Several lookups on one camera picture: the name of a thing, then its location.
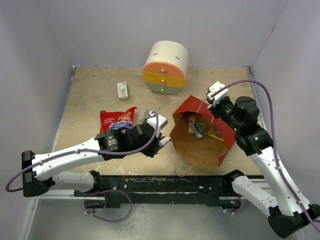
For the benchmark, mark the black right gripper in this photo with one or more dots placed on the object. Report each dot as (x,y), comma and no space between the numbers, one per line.
(214,109)

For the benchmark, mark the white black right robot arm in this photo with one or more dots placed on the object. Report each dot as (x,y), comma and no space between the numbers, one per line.
(287,209)

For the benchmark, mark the small white green box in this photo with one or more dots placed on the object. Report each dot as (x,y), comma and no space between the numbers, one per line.
(122,91)

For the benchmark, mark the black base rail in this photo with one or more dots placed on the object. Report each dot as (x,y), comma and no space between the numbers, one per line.
(210,190)

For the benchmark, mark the round white mini drawer chest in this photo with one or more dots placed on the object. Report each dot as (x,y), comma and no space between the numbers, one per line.
(166,67)

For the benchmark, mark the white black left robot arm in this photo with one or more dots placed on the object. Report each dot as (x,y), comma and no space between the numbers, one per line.
(41,170)

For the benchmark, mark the small white snack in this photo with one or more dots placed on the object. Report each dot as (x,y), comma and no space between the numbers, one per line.
(163,141)

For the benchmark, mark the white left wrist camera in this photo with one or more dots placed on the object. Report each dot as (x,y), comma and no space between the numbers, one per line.
(157,120)

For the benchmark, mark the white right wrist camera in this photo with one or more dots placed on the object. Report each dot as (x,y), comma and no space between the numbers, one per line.
(215,93)

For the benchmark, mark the silver foil snack packet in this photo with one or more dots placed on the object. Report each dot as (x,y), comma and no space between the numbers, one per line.
(197,128)

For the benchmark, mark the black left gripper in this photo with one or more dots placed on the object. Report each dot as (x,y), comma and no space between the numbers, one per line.
(153,148)

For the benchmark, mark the red brown paper bag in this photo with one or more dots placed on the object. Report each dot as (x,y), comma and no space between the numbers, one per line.
(207,152)

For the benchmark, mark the yellow candy packet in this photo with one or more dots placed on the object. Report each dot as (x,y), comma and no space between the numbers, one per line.
(214,133)

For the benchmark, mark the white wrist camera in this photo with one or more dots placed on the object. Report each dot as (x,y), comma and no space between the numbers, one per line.
(215,93)
(157,120)

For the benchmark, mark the red candy snack bag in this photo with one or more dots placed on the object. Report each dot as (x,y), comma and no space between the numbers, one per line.
(117,119)

